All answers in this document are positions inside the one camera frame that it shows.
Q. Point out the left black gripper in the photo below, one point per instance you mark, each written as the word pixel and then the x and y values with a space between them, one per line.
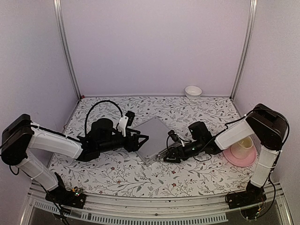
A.
pixel 134 146

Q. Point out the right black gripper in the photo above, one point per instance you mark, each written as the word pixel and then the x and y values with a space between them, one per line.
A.
pixel 176 151

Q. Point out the aluminium poker case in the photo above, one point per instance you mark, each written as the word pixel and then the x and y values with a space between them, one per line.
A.
pixel 155 147

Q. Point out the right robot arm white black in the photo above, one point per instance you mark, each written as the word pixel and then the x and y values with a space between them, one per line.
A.
pixel 270 127

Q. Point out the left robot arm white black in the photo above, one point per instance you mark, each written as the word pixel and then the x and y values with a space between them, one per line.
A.
pixel 23 134

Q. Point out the floral table mat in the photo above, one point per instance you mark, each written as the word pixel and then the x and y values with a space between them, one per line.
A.
pixel 122 173

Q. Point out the pink plate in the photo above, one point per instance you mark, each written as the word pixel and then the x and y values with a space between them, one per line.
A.
pixel 240 162

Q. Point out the white bowl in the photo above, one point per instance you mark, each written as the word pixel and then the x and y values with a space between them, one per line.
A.
pixel 193 92

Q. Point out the cream cup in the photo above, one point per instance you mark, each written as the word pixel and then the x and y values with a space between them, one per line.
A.
pixel 243 146

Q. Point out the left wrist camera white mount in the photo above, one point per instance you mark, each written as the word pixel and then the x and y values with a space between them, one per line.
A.
pixel 125 121

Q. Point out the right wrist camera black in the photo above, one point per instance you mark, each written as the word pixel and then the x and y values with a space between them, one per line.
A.
pixel 175 137

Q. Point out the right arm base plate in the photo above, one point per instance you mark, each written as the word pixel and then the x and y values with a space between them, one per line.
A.
pixel 251 195

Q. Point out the left aluminium frame post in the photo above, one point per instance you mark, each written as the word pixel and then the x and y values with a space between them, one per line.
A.
pixel 65 47

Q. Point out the aluminium frame post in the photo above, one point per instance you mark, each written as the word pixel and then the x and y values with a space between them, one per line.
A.
pixel 245 48
pixel 65 47

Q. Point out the right aluminium frame post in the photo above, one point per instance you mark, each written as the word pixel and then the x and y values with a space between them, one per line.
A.
pixel 245 48

